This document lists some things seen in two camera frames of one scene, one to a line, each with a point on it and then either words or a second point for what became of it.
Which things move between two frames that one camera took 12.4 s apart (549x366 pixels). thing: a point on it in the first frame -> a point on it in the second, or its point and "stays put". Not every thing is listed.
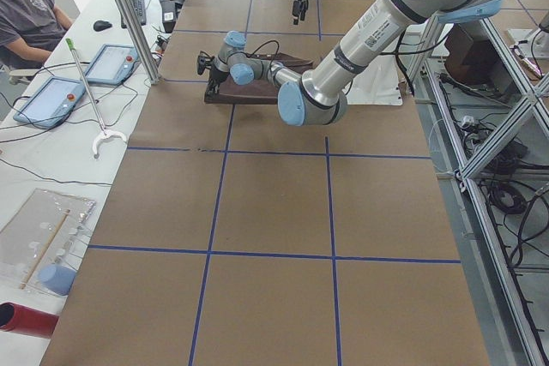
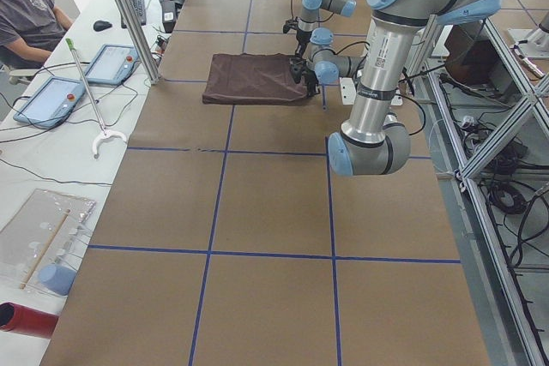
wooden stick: (23, 284) stays put
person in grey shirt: (31, 23) stays put
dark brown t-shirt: (227, 92) stays put
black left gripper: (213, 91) -> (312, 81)
